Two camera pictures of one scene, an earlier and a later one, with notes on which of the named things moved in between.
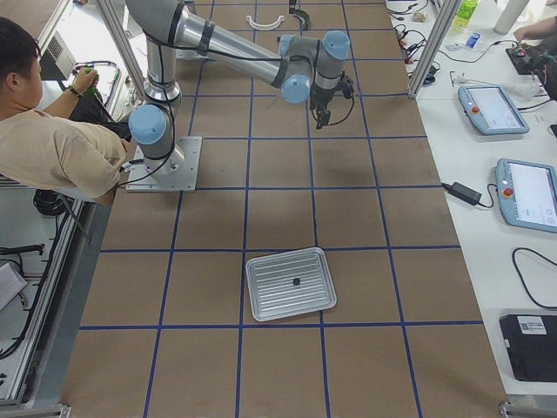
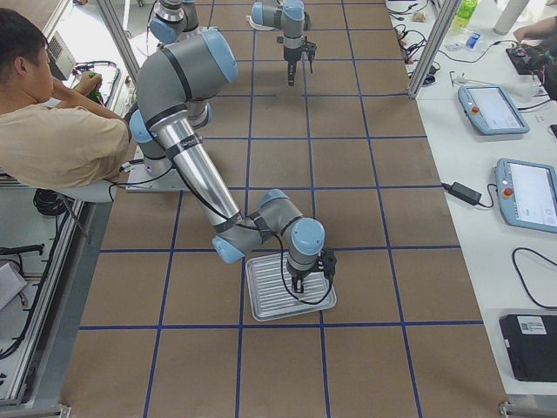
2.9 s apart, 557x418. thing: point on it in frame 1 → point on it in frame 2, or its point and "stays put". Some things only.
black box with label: x=531 y=341 stays put
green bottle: x=464 y=15 stays put
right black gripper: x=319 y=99 → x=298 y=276
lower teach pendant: x=527 y=194 stays put
